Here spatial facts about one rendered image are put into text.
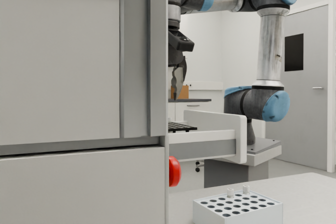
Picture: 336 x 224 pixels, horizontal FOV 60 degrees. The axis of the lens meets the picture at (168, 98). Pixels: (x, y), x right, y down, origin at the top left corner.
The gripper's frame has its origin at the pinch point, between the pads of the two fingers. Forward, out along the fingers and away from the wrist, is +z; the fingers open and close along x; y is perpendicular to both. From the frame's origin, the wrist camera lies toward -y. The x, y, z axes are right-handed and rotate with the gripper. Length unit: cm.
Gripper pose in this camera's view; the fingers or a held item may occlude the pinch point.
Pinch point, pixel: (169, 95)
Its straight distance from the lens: 79.6
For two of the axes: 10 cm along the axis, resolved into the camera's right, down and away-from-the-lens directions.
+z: 0.0, 10.0, 0.1
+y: -4.0, -0.1, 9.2
